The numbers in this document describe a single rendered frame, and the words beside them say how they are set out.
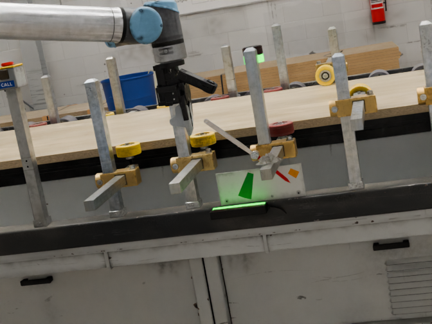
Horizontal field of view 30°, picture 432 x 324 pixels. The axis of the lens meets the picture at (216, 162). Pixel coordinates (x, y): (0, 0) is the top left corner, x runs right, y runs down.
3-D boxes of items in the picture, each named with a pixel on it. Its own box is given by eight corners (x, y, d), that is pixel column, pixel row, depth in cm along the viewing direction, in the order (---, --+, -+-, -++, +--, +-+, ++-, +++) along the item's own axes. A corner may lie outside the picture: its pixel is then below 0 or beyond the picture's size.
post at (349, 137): (366, 213, 238) (343, 53, 229) (354, 215, 239) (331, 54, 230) (366, 210, 242) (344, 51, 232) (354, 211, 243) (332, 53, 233)
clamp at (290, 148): (296, 157, 238) (294, 140, 237) (251, 162, 241) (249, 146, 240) (297, 153, 243) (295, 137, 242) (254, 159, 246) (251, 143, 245)
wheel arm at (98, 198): (96, 213, 222) (93, 198, 221) (85, 215, 223) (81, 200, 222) (140, 175, 264) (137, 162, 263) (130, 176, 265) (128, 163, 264)
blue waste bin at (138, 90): (162, 144, 797) (148, 72, 783) (107, 152, 808) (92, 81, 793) (173, 134, 854) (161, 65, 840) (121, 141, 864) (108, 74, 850)
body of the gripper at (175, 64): (164, 105, 230) (157, 63, 228) (194, 100, 229) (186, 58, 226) (159, 108, 223) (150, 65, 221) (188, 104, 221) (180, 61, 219)
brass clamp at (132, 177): (137, 186, 249) (134, 170, 248) (96, 191, 252) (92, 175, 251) (142, 180, 255) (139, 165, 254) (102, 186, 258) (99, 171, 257)
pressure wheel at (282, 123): (297, 159, 247) (291, 122, 244) (271, 162, 248) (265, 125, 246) (299, 153, 254) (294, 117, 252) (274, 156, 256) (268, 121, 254)
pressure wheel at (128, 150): (150, 175, 261) (143, 140, 259) (129, 181, 257) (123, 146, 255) (137, 173, 268) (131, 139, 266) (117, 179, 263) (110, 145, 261)
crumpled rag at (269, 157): (279, 162, 215) (278, 154, 214) (254, 166, 216) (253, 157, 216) (283, 155, 223) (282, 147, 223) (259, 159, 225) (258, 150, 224)
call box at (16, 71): (18, 90, 248) (13, 65, 247) (-3, 93, 250) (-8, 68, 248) (27, 87, 255) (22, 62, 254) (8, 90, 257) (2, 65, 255)
